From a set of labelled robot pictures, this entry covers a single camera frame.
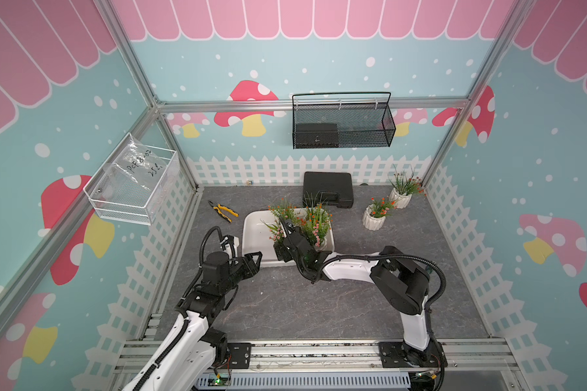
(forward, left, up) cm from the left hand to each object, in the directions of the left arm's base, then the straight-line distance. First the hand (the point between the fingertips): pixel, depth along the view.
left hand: (258, 259), depth 81 cm
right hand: (+11, -8, -4) cm, 15 cm away
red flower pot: (+24, -44, -5) cm, 50 cm away
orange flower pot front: (+21, -7, +1) cm, 22 cm away
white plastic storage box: (+16, +5, -13) cm, 22 cm away
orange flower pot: (+17, -19, +3) cm, 26 cm away
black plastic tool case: (+41, -28, -8) cm, 51 cm away
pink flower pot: (+13, -19, +2) cm, 23 cm away
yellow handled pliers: (+33, +25, -13) cm, 43 cm away
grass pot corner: (+37, -59, -2) cm, 69 cm away
